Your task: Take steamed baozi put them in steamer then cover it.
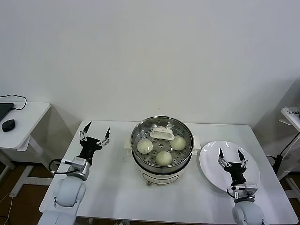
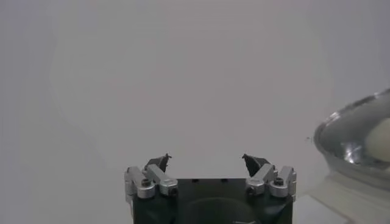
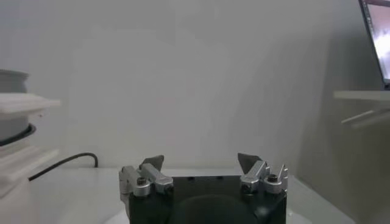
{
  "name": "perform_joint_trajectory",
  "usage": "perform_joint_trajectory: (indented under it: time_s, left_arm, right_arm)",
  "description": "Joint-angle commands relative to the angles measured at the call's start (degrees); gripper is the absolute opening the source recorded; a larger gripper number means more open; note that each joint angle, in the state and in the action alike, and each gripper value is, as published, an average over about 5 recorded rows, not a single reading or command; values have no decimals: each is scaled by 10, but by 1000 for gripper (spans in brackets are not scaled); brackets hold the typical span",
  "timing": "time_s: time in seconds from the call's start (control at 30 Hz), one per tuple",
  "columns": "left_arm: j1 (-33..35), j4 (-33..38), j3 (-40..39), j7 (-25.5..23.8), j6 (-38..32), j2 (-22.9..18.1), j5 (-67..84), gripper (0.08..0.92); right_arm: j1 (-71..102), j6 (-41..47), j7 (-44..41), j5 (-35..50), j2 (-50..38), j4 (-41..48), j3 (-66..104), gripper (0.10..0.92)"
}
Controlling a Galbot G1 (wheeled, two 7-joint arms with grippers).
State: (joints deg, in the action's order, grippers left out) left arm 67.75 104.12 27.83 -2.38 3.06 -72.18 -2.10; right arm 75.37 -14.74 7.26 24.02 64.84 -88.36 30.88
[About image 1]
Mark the thin white floor cable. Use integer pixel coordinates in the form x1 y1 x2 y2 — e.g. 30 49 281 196
0 192 14 225

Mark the stainless steel steamer basket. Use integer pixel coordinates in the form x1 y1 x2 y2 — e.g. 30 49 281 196
123 116 201 173

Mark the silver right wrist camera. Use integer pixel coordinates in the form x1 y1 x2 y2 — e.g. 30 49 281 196
231 184 258 201

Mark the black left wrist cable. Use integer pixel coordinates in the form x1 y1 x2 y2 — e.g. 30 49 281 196
48 158 75 176

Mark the black power cable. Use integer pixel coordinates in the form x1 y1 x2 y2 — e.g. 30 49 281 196
266 131 300 165

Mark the black laptop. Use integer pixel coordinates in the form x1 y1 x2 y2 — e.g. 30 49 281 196
0 103 15 121

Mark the white steamed baozi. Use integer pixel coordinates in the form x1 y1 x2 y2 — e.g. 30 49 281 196
170 136 187 150
137 140 154 155
156 151 173 167

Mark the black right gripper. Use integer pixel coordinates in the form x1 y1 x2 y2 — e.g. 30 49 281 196
217 147 249 187

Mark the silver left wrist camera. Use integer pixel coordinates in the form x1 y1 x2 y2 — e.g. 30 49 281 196
62 157 87 168

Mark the black computer mouse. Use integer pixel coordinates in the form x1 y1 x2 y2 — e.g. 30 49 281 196
1 119 16 132

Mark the glass lid with cream handle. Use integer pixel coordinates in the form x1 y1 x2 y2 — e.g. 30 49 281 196
130 116 195 167

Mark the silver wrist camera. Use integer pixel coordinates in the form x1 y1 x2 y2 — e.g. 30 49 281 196
231 184 258 201
62 157 87 168

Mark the black laptop cable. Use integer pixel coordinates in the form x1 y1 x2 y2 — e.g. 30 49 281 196
0 94 27 111

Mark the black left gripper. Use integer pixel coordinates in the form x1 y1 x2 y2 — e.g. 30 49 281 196
78 121 111 160

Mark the white round plate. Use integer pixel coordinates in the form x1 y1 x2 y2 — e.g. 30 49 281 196
199 140 260 195

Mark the white side table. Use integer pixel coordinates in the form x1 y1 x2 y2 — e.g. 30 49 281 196
0 101 59 197

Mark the black power strip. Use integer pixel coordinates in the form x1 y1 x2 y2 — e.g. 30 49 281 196
273 153 283 175

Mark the cream electric cooker base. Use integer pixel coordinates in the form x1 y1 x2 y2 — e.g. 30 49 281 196
126 150 199 188

